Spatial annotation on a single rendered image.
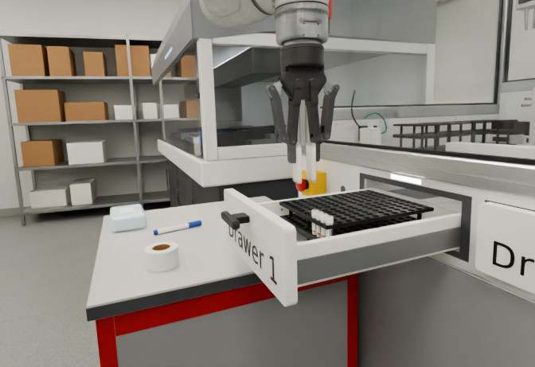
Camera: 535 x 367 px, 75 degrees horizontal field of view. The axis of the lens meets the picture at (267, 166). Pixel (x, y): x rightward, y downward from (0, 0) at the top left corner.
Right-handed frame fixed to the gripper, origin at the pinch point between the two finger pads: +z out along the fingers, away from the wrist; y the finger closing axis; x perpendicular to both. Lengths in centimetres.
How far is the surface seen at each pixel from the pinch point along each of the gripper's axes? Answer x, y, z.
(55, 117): 364, -147, -15
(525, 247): -22.8, 23.7, 10.5
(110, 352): 4.5, -35.9, 32.7
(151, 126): 412, -53, 0
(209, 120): 78, -9, -8
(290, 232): -17.4, -8.5, 6.3
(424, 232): -12.1, 16.1, 10.9
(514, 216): -21.1, 23.4, 6.5
